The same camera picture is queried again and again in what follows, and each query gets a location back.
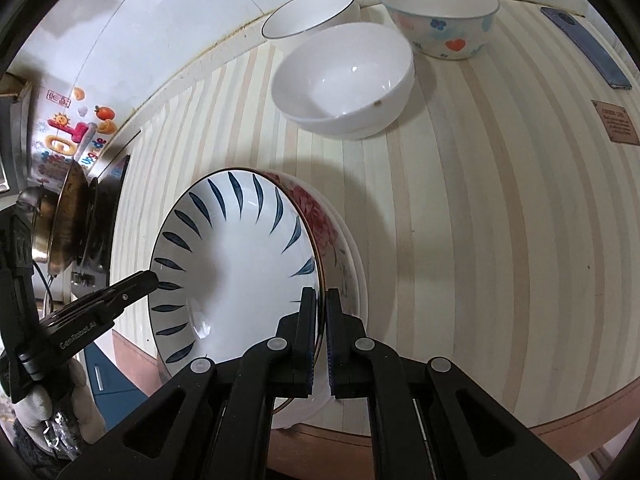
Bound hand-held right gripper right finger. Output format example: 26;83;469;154
325;287;582;480

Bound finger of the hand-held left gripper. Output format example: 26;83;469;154
67;270;160;318

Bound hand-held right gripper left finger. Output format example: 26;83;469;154
60;287;317;480

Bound blue leaf pattern plate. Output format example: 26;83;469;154
148;169;321;380

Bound red flower plate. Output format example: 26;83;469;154
260;170;355;413

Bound person's left hand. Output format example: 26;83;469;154
12;355;103;443

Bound black stove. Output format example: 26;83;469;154
72;154;132;291

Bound blue cabinet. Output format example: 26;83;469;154
82;342;163;433

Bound plain white bowl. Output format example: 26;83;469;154
271;22;416;122
284;72;417;141

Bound white bowl with dark rim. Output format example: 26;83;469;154
261;0;362;41

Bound flower and heart print bowl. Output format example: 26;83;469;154
378;0;501;61

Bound brown label plate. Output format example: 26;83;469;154
591;100;640;145

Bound blue smartphone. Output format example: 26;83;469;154
540;6;633;91

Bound colourful wall stickers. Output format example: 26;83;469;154
31;87;117;173

